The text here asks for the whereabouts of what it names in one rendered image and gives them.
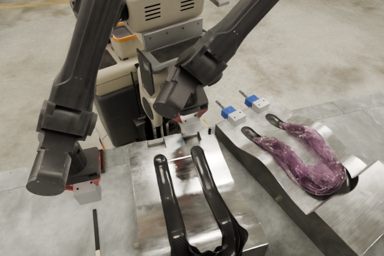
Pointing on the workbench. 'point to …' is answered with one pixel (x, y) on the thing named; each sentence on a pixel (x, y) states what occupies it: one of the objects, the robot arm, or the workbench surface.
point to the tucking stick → (96, 232)
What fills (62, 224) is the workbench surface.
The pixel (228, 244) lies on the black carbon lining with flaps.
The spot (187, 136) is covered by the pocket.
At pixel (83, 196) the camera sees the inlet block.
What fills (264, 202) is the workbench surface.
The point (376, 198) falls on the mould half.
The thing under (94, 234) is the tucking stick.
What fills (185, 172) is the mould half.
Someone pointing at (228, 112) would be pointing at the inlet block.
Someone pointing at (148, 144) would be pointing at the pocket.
